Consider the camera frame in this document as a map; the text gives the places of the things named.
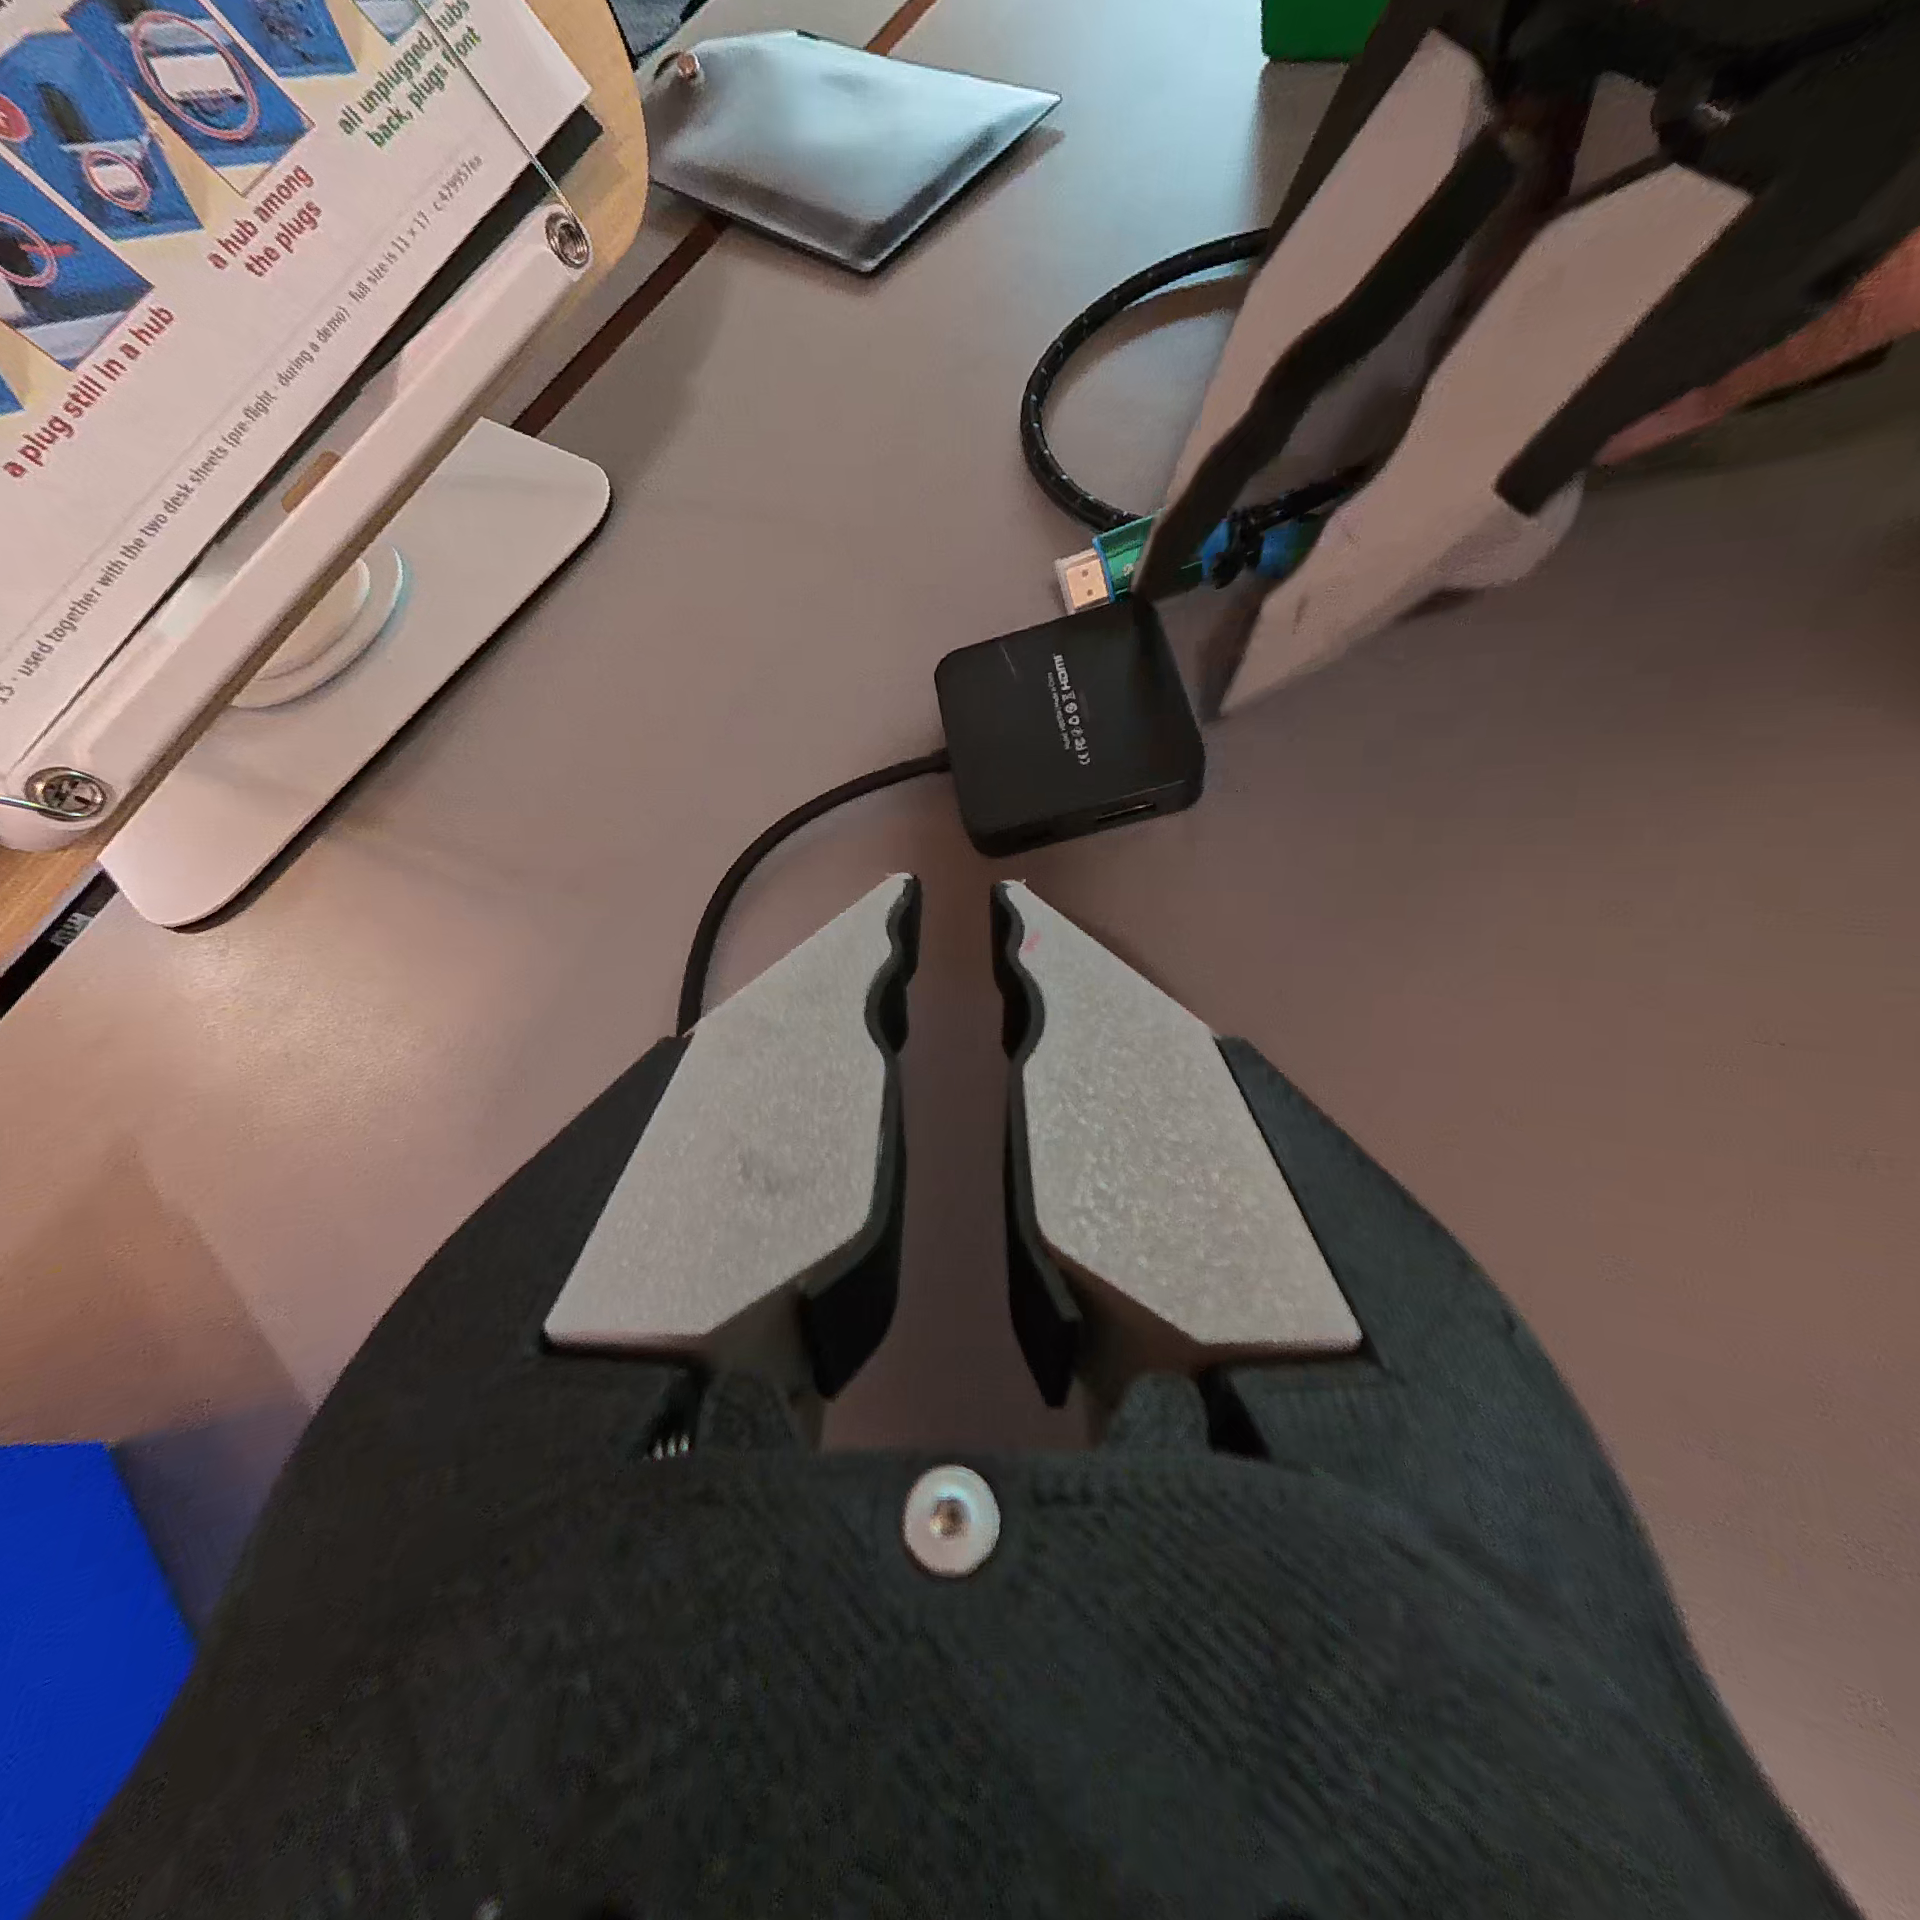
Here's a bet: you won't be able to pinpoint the black hub with thin cable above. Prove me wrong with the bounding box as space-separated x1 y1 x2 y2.
676 599 1207 1040

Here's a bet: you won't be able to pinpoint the black braided cable green plugs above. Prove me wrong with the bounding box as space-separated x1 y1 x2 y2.
1020 227 1359 620

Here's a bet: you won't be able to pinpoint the blue plastic bin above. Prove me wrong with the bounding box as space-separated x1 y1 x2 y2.
0 1440 197 1920

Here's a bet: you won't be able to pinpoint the silver grey pouch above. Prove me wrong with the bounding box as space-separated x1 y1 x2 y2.
643 34 1065 276

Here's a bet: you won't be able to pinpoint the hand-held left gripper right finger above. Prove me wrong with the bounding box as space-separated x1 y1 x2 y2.
990 881 1365 1411

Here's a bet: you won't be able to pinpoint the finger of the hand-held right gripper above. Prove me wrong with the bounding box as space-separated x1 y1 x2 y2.
1130 30 1507 593
1205 156 1753 719

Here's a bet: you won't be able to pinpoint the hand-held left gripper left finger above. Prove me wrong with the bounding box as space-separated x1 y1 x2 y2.
541 872 926 1401

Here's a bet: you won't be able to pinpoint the printed instruction sheet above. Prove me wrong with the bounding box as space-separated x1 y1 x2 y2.
0 0 594 736

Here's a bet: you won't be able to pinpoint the green plastic bin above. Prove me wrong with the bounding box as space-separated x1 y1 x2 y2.
1260 0 1412 63

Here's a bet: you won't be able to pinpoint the person's right hand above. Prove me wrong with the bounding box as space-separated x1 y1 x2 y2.
1597 226 1920 470

